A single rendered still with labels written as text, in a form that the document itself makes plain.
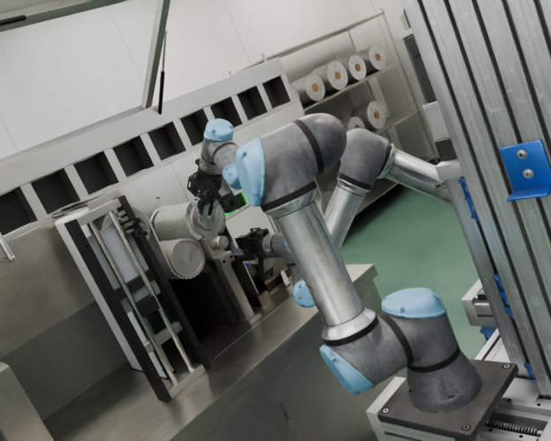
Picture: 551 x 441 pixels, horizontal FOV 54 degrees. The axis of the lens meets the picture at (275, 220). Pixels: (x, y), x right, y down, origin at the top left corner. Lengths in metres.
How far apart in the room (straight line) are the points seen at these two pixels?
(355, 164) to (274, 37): 4.50
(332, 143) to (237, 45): 4.49
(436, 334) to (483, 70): 0.50
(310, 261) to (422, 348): 0.28
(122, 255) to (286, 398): 0.60
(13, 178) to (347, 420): 1.27
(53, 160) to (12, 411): 0.78
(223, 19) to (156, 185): 3.61
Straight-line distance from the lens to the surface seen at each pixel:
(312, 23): 6.26
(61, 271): 1.89
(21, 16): 1.57
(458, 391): 1.19
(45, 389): 1.91
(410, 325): 1.11
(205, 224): 1.71
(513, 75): 1.01
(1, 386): 1.60
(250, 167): 0.98
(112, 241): 1.49
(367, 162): 1.39
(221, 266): 1.69
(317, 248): 1.02
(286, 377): 1.59
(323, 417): 1.71
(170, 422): 1.45
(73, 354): 1.92
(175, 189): 2.07
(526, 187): 1.06
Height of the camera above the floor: 1.53
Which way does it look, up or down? 12 degrees down
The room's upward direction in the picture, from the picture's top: 24 degrees counter-clockwise
